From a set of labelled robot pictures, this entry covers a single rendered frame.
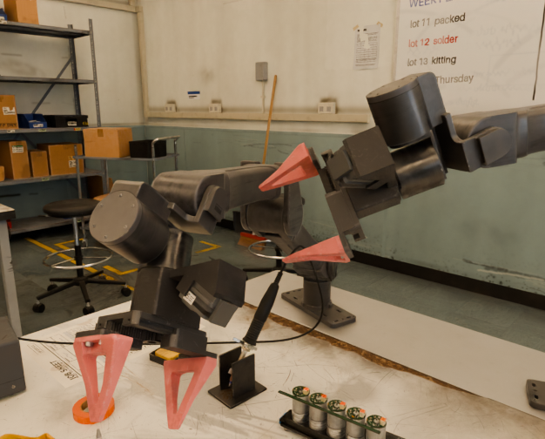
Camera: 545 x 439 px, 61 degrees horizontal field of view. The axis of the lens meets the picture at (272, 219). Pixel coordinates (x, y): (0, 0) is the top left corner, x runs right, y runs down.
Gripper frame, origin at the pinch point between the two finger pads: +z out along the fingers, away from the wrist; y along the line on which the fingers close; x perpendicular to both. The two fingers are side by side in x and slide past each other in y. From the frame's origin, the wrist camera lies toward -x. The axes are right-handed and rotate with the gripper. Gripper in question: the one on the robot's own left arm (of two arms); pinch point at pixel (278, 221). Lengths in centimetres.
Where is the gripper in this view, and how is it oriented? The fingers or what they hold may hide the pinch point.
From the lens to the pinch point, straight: 56.5
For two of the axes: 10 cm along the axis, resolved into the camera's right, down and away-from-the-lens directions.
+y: 2.9, 9.0, -3.1
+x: 2.7, 2.4, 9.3
